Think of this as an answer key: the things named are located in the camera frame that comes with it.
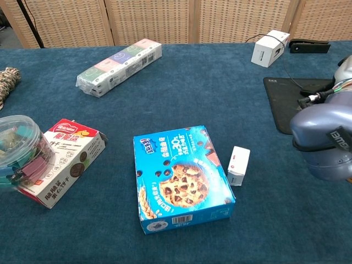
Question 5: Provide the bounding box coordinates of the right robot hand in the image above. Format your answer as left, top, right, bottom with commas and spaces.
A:
333, 54, 352, 86

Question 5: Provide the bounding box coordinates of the thin black cable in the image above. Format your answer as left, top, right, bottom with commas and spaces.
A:
245, 33, 303, 90

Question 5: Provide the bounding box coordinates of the black mouse pad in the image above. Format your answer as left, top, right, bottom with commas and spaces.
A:
263, 76, 335, 135

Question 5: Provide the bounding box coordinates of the black stapler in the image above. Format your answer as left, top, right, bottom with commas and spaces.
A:
288, 39, 331, 54

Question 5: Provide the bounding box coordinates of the white rectangular carton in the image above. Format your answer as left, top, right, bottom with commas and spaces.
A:
250, 29, 291, 68

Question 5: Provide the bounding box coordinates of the small white box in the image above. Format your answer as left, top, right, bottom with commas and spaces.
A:
227, 145, 251, 187

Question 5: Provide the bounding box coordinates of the blue table cloth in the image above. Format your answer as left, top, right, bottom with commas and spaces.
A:
0, 41, 352, 264

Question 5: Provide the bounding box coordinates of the blue chocolate cookie box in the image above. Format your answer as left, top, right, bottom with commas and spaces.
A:
133, 125, 237, 235

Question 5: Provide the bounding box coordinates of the woven folding screen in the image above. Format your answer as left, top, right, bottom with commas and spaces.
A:
0, 0, 352, 50

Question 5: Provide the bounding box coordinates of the wrapped tissue multipack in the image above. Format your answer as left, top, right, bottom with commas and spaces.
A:
76, 38, 163, 98

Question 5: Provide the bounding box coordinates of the red white biscuit box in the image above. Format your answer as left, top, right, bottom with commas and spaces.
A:
16, 118, 108, 210

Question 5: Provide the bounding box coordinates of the black tripod stand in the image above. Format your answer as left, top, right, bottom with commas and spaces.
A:
16, 0, 45, 49

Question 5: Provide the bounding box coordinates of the clear jar of binder clips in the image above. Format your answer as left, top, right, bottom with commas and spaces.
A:
0, 114, 56, 193

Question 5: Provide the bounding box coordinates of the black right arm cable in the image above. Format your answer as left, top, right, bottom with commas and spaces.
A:
298, 92, 331, 108

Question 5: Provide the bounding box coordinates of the coiled beige rope bundle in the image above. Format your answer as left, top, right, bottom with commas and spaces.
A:
0, 67, 22, 111

